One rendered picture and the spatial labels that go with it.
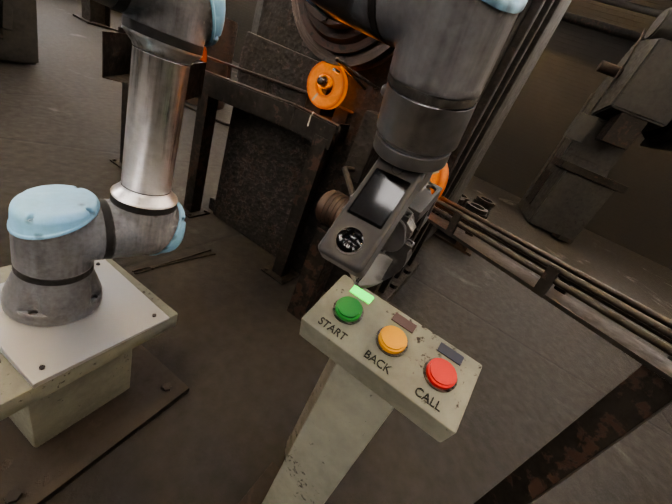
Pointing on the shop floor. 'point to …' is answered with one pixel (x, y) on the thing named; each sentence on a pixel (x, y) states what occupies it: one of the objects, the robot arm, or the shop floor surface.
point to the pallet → (473, 212)
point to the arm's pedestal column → (81, 425)
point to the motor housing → (325, 211)
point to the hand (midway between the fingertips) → (357, 283)
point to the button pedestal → (361, 397)
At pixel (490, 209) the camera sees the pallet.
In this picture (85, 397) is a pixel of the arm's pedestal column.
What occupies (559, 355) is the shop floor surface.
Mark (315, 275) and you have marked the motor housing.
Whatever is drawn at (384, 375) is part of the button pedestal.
